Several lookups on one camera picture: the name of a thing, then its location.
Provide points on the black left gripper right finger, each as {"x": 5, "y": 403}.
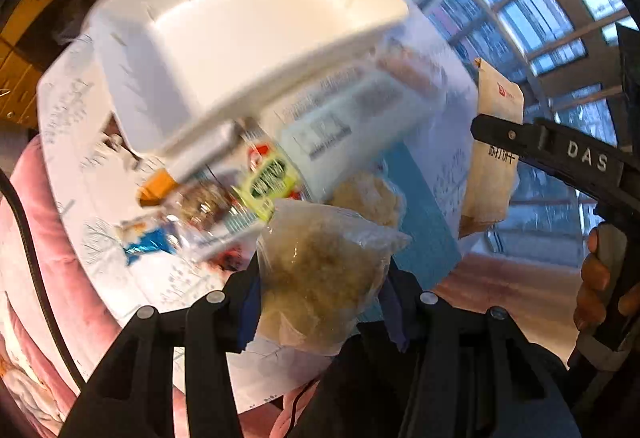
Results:
{"x": 429, "y": 369}

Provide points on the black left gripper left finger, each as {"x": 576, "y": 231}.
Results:
{"x": 130, "y": 393}

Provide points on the beige paper snack bag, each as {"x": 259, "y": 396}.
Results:
{"x": 492, "y": 173}

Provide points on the clear bag of yellow snack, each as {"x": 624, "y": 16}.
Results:
{"x": 321, "y": 266}

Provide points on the clear nut date snack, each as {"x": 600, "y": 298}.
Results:
{"x": 199, "y": 212}

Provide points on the large white orange snack package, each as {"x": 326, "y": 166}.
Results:
{"x": 328, "y": 126}

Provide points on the green yellow snack packet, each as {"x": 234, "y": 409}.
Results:
{"x": 270, "y": 176}

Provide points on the right hand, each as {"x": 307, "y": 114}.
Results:
{"x": 590, "y": 309}

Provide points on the blue white snack packet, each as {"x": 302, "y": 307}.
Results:
{"x": 146, "y": 235}

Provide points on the clear bag pale snack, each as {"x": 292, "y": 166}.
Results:
{"x": 373, "y": 197}

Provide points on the white foam tray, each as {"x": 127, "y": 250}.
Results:
{"x": 173, "y": 67}

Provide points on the wooden shelf cabinet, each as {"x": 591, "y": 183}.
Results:
{"x": 45, "y": 18}

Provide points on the window railing frame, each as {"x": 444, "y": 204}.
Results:
{"x": 562, "y": 53}

